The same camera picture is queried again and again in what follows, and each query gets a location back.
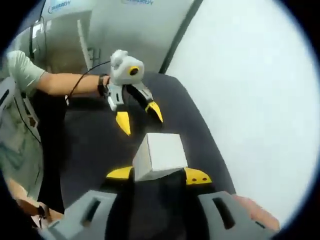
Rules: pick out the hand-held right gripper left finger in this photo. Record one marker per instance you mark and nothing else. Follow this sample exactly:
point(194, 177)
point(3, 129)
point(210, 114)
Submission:
point(70, 222)

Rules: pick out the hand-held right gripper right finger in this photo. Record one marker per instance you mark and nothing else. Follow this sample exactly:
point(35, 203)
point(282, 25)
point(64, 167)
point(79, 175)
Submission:
point(205, 215)

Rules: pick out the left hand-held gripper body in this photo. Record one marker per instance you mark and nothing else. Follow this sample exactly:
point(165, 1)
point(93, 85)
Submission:
point(120, 72)

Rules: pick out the white cardboard box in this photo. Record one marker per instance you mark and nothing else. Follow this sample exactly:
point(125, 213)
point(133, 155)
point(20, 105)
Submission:
point(162, 155)

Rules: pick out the person's left hand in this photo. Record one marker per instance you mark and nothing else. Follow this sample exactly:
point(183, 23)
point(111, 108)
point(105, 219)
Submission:
point(107, 81)

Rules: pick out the person's right hand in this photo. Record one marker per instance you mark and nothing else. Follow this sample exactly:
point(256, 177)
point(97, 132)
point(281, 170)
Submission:
point(262, 217)

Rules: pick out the black wristband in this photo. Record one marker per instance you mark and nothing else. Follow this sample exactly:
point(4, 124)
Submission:
point(41, 211)
point(100, 85)

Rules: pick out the black framed glass partition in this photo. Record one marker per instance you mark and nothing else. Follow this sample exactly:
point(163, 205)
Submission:
point(112, 30)

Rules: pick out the person's light shirt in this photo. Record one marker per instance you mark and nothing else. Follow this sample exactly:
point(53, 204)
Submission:
point(25, 67)

